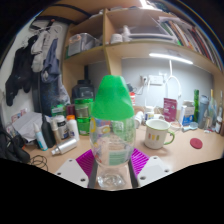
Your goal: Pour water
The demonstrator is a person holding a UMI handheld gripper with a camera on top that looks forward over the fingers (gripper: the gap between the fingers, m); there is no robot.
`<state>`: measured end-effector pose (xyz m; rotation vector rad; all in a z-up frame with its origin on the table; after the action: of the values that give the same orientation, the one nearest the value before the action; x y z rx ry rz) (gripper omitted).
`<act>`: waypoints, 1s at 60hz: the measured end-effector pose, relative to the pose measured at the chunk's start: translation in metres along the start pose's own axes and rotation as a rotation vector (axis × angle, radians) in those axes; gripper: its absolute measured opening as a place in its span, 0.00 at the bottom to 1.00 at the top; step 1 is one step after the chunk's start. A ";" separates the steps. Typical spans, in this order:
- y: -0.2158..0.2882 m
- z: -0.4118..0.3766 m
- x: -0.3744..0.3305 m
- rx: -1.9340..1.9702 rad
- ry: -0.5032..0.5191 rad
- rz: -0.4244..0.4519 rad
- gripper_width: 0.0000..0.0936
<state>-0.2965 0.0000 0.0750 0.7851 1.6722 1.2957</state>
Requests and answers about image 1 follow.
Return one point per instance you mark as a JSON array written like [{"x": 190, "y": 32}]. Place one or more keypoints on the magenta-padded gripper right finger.
[{"x": 151, "y": 170}]

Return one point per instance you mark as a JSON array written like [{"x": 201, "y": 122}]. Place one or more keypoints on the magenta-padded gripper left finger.
[{"x": 83, "y": 163}]

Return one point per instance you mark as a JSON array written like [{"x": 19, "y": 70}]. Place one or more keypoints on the clear bottle with green cap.
[{"x": 111, "y": 100}]

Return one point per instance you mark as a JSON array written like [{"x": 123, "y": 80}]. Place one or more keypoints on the silver spray can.
[{"x": 65, "y": 146}]

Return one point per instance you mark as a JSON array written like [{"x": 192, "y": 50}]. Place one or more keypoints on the white bottle with orange cap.
[{"x": 73, "y": 129}]

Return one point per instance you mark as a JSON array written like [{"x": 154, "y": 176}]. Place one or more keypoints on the white jar with dark label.
[{"x": 62, "y": 126}]

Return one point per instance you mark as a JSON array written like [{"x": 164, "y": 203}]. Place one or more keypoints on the slim black bottle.
[{"x": 48, "y": 133}]

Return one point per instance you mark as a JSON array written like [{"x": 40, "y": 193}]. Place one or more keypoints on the green mouthwash bottle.
[{"x": 83, "y": 115}]

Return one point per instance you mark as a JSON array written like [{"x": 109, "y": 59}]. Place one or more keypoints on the white and blue tube bottle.
[{"x": 40, "y": 136}]

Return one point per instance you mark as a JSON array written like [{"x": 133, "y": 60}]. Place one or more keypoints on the white blue-labelled pill bottle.
[{"x": 139, "y": 120}]

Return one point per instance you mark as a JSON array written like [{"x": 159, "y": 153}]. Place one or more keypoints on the flat round red coaster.
[{"x": 196, "y": 143}]

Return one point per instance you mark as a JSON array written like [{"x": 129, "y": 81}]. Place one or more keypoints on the green carton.
[{"x": 58, "y": 110}]

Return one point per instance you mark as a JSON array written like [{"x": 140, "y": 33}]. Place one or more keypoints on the light blue hairbrush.
[{"x": 192, "y": 126}]

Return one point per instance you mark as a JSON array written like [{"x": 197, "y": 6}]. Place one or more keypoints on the maroon pouch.
[{"x": 170, "y": 109}]

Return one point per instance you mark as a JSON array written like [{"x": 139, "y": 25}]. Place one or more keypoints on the blue and white box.
[{"x": 188, "y": 113}]

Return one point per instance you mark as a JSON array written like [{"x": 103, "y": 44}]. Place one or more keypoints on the grey white paper sheet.
[{"x": 28, "y": 122}]

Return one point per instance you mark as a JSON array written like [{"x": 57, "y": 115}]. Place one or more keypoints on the large black tub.
[{"x": 82, "y": 89}]

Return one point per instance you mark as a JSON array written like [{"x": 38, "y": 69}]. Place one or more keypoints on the black bag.
[{"x": 10, "y": 146}]

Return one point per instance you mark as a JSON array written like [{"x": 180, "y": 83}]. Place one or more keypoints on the tall dark green bottle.
[{"x": 196, "y": 105}]

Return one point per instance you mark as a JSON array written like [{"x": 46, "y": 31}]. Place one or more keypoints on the brown jar with white lid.
[{"x": 218, "y": 125}]

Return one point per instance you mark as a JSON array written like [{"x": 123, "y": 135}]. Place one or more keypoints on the clear bottle with gold cap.
[{"x": 212, "y": 106}]

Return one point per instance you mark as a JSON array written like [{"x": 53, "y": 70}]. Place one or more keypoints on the blue hanging garment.
[{"x": 51, "y": 80}]

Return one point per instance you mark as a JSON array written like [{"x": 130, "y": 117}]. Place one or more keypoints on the clear glass bottle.
[{"x": 220, "y": 106}]

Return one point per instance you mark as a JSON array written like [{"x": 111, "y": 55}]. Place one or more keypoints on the black hanging jacket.
[{"x": 20, "y": 71}]

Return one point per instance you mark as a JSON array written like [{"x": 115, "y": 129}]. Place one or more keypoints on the white hanging garment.
[{"x": 41, "y": 50}]

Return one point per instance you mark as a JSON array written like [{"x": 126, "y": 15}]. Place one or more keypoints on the ceiling light tube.
[{"x": 144, "y": 4}]

